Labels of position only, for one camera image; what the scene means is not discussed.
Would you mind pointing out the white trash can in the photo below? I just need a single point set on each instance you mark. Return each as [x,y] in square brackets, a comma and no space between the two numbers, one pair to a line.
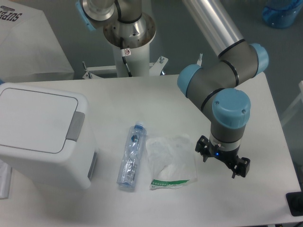
[71,168]

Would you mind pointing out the white frame at right edge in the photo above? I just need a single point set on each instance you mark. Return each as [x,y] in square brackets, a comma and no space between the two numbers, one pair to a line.
[293,108]

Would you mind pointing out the crushed clear plastic bottle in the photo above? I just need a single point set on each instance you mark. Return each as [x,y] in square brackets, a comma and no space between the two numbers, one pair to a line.
[130,164]

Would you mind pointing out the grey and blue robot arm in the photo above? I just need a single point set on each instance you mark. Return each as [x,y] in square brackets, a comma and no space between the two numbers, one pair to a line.
[213,91]

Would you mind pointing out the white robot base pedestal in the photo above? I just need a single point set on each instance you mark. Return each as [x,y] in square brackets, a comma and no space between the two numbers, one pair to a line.
[129,62]

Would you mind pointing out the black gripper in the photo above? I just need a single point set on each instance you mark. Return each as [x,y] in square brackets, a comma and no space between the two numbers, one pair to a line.
[224,152]

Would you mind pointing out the white trash can lid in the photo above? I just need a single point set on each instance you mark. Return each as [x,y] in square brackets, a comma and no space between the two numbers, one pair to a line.
[39,120]

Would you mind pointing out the black device at table edge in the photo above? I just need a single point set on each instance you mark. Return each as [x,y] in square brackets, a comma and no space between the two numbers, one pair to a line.
[295,203]

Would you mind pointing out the clear plastic bag green label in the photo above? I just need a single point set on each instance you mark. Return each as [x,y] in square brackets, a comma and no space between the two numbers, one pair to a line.
[171,162]

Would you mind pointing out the blue water jug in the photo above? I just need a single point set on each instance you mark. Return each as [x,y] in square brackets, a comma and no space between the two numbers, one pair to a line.
[281,14]

